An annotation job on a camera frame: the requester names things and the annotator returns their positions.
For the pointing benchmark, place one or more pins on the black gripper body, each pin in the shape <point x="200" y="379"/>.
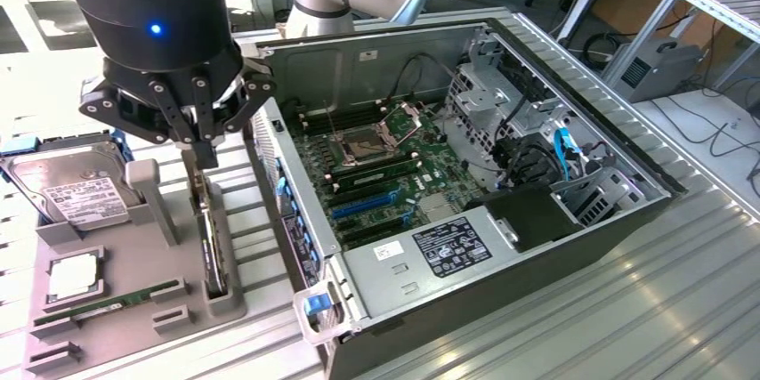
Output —
<point x="155" y="10"/>

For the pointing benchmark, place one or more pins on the graphics card with fan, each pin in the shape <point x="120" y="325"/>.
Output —
<point x="212" y="255"/>

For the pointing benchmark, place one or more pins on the silver hard disk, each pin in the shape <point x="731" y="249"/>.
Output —
<point x="78" y="184"/>

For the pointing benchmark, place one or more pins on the thin locking lever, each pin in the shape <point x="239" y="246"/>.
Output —
<point x="332" y="119"/>

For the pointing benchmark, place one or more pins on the CPU socket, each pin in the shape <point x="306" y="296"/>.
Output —
<point x="362" y="146"/>

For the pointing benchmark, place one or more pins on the green RAM stick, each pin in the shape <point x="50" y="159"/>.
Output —
<point x="368" y="180"/>
<point x="107" y="304"/>

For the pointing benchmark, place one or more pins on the metal socket cover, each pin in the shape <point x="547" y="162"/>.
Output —
<point x="404" y="119"/>

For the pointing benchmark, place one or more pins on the grey parts rack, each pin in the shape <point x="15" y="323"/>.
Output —
<point x="119" y="264"/>

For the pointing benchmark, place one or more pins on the blue expansion slot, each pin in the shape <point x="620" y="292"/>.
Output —
<point x="362" y="207"/>

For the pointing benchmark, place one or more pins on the black expansion slot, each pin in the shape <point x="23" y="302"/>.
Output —
<point x="368" y="224"/>
<point x="380" y="234"/>

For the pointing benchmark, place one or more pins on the silver CPU chip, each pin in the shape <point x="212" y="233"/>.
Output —
<point x="71" y="275"/>

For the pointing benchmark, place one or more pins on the green motherboard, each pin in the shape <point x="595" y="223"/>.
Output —
<point x="439" y="162"/>

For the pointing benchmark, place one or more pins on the silver chipset heat sink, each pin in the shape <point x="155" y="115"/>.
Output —
<point x="436" y="208"/>

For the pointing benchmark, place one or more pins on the metal disk bay cage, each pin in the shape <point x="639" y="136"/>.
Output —
<point x="472" y="153"/>

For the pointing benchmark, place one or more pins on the blue case latch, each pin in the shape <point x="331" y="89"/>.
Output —
<point x="316" y="304"/>

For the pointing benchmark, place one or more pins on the grey power supply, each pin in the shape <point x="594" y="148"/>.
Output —
<point x="404" y="282"/>

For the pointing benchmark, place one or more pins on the black plastic air shroud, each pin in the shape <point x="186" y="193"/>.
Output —
<point x="523" y="215"/>

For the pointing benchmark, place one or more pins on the open black PC case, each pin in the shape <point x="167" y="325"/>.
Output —
<point x="535" y="264"/>

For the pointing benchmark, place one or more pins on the grey floor computer box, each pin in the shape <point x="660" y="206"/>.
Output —
<point x="659" y="73"/>

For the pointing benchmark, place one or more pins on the aluminium profile frame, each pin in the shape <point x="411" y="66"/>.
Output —
<point x="712" y="2"/>

